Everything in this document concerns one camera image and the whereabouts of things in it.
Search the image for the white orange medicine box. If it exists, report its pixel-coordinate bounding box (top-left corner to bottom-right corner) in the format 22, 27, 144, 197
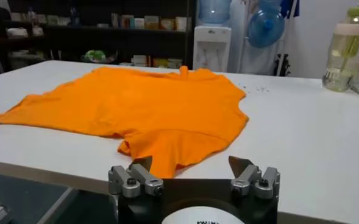
160, 18, 176, 31

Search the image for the white metal jug rack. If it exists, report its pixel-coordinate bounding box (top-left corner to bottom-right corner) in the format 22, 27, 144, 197
232, 0, 290, 76

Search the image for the dark wooden side table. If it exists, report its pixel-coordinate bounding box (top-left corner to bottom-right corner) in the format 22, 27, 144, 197
0, 35, 46, 53

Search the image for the dark blue bottle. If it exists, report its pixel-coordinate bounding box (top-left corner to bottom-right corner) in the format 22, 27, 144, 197
70, 5, 81, 27

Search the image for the black shelving unit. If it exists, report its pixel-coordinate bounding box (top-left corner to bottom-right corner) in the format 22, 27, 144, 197
0, 0, 198, 71

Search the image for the white water dispenser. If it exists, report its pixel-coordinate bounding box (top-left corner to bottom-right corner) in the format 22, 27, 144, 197
193, 26, 232, 73

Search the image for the pale medicine box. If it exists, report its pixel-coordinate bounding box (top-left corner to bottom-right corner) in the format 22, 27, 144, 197
175, 16, 188, 32

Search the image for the blue water jug with label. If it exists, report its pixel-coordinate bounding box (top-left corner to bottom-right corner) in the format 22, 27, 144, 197
197, 0, 232, 25

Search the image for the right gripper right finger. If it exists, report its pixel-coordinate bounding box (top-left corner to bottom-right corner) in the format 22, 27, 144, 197
227, 155, 280, 200

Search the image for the black stand behind rack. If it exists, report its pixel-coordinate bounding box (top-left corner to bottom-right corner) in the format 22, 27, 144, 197
275, 54, 291, 77

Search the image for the white tissue box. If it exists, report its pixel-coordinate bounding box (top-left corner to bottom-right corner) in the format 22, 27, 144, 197
57, 16, 72, 27

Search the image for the yellow white medicine box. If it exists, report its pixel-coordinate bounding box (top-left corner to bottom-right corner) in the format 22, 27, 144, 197
144, 15, 160, 30

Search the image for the green lidded drink bottle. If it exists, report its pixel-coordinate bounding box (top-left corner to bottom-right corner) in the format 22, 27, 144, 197
322, 0, 359, 93

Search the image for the orange picture medicine box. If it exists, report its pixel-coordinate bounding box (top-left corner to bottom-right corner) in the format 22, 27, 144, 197
120, 14, 135, 30

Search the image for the orange t-shirt with white print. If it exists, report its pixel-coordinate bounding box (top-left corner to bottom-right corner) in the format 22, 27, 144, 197
0, 65, 249, 179

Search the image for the green yellow medicine box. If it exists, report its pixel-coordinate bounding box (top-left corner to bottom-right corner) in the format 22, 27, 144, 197
152, 58, 169, 68

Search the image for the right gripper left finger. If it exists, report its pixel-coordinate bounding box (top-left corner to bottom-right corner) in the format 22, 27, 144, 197
108, 155, 165, 199

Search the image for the bowl of green fruit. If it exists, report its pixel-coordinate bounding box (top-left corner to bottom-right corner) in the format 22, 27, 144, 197
81, 49, 118, 64

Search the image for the white red medicine box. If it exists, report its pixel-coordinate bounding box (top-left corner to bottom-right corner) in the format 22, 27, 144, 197
132, 54, 151, 67

